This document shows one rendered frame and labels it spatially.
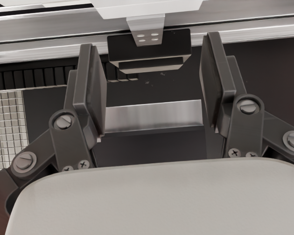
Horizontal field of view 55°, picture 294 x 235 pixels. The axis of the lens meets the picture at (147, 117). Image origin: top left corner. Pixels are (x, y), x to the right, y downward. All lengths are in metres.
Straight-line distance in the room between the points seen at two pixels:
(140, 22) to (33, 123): 0.57
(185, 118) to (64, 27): 0.32
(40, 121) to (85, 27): 0.37
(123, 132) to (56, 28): 0.31
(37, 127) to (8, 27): 0.34
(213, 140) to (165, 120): 0.53
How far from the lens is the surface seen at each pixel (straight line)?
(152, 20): 0.28
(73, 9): 0.25
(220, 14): 0.49
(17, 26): 0.52
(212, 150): 0.76
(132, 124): 0.23
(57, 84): 0.63
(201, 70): 0.16
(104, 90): 0.16
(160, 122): 0.23
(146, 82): 0.73
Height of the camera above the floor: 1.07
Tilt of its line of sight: 5 degrees up
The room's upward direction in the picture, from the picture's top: 175 degrees clockwise
